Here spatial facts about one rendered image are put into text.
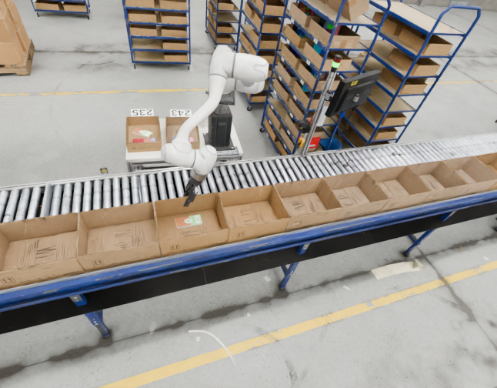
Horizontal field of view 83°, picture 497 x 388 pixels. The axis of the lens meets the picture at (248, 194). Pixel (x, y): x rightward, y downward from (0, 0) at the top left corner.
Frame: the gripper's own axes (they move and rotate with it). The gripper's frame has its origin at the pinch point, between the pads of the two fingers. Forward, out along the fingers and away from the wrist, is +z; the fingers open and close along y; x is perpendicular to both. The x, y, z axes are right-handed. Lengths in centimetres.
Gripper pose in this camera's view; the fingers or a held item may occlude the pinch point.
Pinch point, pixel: (186, 199)
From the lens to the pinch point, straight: 179.6
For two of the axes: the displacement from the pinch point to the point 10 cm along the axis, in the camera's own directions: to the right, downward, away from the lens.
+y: -3.1, -7.3, 6.1
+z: -4.5, 6.7, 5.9
